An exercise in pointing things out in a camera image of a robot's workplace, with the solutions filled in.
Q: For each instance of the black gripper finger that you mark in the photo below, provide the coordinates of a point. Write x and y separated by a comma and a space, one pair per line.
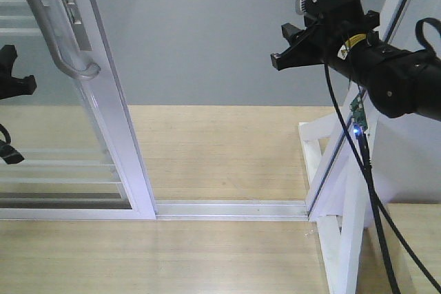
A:
12, 86

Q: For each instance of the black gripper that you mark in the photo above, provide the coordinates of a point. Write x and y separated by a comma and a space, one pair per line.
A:
345, 39

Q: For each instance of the grey door handle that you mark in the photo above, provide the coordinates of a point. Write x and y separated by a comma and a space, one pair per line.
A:
41, 15

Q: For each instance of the white sliding glass door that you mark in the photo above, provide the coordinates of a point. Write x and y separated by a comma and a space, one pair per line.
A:
74, 149

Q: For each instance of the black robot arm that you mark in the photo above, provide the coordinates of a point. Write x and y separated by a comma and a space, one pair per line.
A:
426, 77

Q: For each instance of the green circuit board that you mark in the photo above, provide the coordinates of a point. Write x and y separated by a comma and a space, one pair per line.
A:
358, 115

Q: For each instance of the plywood base platform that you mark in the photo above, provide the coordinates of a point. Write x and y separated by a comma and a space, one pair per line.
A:
214, 152

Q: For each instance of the aluminium floor track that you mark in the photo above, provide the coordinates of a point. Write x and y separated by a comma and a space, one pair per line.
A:
232, 210

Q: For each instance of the white triangular support brace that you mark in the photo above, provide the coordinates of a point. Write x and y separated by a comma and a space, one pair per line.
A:
341, 235

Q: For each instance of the light wooden box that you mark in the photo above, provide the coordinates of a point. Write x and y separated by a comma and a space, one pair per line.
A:
420, 226

